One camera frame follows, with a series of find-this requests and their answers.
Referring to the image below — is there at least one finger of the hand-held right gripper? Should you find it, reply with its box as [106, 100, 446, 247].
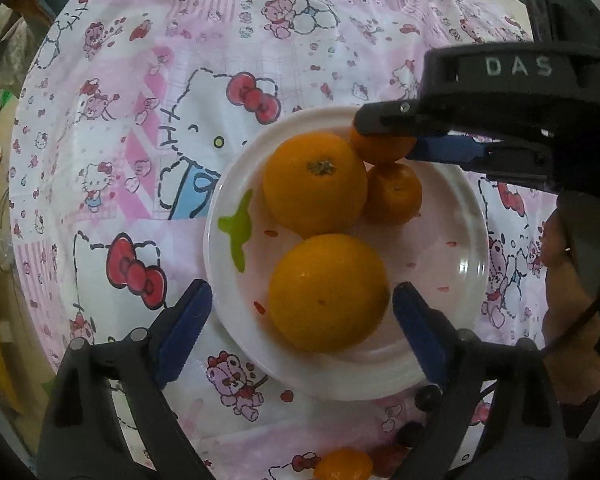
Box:
[353, 99, 448, 138]
[406, 135, 491, 167]

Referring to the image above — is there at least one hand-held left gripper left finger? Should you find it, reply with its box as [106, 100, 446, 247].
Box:
[35, 279, 217, 480]

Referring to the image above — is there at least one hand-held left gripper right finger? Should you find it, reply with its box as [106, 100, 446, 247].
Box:
[392, 281, 572, 480]

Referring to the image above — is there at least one small orange mandarin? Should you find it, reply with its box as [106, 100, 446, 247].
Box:
[349, 126, 417, 165]
[362, 162, 424, 226]
[313, 448, 374, 480]

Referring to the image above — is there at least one white plate with green print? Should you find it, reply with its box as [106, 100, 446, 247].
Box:
[203, 106, 491, 402]

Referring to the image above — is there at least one large smooth orange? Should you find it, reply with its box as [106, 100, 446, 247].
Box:
[268, 233, 391, 354]

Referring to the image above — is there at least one person's right hand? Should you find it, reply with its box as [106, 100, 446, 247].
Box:
[540, 207, 600, 407]

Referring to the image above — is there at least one large orange with green stem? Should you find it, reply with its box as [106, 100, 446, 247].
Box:
[262, 132, 369, 239]

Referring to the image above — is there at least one small red fruit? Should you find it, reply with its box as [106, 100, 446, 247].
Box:
[370, 442, 411, 479]

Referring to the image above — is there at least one pink cartoon printed tablecloth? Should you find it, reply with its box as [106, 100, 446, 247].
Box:
[7, 0, 563, 480]

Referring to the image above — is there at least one crumpled clear plastic bag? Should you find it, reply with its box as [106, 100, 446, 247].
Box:
[0, 15, 28, 91]

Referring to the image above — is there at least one black cable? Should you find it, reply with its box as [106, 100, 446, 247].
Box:
[544, 277, 600, 358]

